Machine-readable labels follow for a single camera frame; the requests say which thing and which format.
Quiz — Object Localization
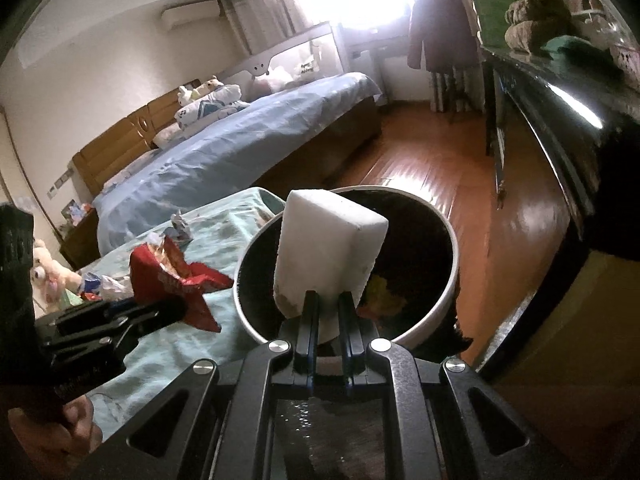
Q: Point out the brown plush toy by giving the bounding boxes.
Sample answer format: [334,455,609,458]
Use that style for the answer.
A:
[504,0,576,53]

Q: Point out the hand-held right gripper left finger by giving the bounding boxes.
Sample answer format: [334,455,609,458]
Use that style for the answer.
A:
[75,290,321,480]

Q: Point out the dark wooden nightstand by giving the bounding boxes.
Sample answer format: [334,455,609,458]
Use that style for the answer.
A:
[59,207,101,271]

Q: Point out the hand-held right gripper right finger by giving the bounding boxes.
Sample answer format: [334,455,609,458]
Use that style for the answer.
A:
[337,290,568,480]

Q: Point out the white foam block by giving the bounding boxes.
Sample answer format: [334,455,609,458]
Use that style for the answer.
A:
[272,188,390,343]

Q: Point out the white plush toy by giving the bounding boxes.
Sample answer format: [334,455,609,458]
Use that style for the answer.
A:
[177,76,223,106]

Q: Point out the white round waste bin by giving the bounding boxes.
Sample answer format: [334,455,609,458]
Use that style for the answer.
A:
[234,186,460,358]

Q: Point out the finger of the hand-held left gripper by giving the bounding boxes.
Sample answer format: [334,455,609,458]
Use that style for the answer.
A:
[106,304,191,357]
[101,297,177,322]

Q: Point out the desk by window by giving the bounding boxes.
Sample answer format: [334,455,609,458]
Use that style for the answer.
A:
[345,30,408,106]

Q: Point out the red snack wrapper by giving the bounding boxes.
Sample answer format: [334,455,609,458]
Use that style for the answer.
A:
[129,235,236,333]

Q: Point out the blue bed cover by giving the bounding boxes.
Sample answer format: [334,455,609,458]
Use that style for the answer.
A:
[92,71,383,256]

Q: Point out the radiator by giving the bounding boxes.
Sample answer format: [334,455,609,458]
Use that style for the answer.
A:
[429,65,483,113]

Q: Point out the green box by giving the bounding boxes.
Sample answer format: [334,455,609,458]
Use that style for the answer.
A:
[472,0,521,48]

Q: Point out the blue white printed pillow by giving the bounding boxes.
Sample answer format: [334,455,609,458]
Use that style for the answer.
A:
[174,85,251,128]

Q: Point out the light curtain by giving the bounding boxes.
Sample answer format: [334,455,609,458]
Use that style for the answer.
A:
[220,0,331,53]

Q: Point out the green cloth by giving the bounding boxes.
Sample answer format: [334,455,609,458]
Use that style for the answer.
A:
[539,34,608,58]

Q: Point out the dark glossy cabinet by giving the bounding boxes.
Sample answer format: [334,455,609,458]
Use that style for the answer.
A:
[477,42,640,376]

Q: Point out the dark hanging coat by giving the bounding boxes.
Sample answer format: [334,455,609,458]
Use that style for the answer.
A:
[406,0,481,73]

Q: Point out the yellow wrapper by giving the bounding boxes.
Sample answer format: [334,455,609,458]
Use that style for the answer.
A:
[362,275,408,318]

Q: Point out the cream teddy bear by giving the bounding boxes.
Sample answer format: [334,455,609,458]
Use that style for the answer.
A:
[29,239,83,313]

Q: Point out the person's left hand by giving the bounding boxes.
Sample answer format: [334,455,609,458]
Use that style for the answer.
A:
[7,394,103,466]

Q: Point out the small items on nightstand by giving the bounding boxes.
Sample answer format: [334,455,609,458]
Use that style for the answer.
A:
[61,199,96,223]

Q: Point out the wooden headboard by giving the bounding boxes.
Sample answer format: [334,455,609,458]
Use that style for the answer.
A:
[71,80,203,198]

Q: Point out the printed wrapper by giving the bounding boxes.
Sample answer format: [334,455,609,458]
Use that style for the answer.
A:
[162,210,193,248]

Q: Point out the blue clear plastic packet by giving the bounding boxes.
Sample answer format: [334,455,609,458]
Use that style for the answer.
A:
[80,271,135,303]

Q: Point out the white air conditioner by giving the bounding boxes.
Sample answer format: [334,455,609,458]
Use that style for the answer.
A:
[161,0,223,30]

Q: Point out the grey bed guard rail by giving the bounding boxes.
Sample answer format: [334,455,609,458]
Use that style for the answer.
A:
[235,22,346,98]

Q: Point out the green floral blanket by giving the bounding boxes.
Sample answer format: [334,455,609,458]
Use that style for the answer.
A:
[60,187,286,441]

